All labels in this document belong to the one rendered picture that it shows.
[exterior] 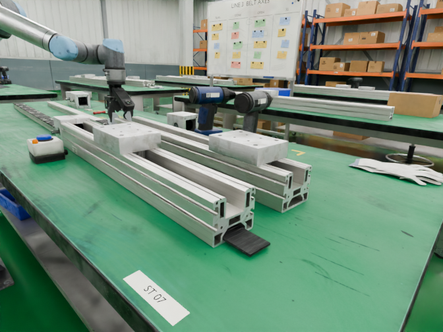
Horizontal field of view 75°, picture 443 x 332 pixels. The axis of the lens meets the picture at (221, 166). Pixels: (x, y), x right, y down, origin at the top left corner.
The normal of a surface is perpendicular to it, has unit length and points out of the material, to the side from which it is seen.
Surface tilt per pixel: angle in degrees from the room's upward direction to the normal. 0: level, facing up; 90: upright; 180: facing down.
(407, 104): 89
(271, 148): 90
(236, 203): 90
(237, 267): 0
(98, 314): 0
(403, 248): 0
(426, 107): 89
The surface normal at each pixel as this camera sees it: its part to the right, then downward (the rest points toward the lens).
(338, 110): -0.65, 0.22
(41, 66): 0.74, 0.24
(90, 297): 0.04, -0.95
